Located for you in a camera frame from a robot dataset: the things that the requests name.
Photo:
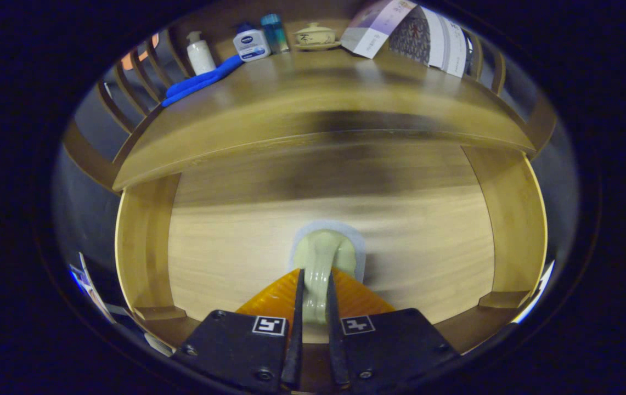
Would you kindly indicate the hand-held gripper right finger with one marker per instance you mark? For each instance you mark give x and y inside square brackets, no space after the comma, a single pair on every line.
[336,340]

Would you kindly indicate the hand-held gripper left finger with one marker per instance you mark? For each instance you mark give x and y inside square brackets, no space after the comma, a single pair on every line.
[295,340]

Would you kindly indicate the pale green item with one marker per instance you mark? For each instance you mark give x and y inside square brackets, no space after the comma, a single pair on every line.
[321,252]

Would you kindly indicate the wooden drawer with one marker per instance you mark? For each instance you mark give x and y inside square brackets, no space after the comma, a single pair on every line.
[236,247]

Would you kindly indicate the wooden countertop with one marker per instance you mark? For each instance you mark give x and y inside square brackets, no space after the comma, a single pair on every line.
[291,93]

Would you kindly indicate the blue folded cloth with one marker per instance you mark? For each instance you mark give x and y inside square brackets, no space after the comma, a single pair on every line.
[197,82]

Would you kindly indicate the white pump bottle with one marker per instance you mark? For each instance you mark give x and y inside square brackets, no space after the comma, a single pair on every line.
[201,57]

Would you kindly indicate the white bottle with blue cap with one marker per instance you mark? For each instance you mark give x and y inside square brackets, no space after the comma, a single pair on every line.
[251,45]

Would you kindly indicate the beige lidded ceramic teacup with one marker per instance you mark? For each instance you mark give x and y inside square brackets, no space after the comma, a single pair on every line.
[315,37]

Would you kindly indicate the teal bottle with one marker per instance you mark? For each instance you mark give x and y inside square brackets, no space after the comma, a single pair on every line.
[275,34]

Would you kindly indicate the purple and white book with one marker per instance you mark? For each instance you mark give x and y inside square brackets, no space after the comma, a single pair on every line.
[373,30]

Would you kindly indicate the patterned cover book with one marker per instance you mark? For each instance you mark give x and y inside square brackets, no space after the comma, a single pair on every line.
[414,35]

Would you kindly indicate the white book with black characters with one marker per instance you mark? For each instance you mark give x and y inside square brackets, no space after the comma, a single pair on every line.
[455,46]

